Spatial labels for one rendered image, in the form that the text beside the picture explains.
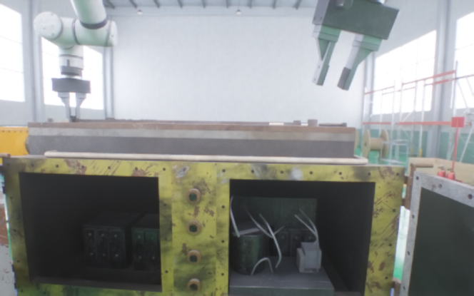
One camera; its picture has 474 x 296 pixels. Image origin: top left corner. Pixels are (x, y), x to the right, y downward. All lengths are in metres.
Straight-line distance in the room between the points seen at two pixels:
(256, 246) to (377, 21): 0.83
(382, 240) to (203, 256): 0.65
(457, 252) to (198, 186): 0.76
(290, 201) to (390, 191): 0.43
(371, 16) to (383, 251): 0.81
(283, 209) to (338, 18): 0.90
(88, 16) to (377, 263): 1.29
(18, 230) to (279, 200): 1.08
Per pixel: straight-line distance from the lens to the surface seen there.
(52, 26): 1.02
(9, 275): 0.62
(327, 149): 0.94
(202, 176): 0.84
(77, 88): 1.12
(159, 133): 0.94
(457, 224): 0.83
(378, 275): 1.10
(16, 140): 4.92
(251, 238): 0.99
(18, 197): 1.21
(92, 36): 0.99
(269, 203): 1.17
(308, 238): 1.23
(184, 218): 0.90
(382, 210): 0.99
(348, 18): 0.48
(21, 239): 1.27
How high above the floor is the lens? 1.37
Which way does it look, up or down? 6 degrees down
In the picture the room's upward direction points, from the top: 1 degrees clockwise
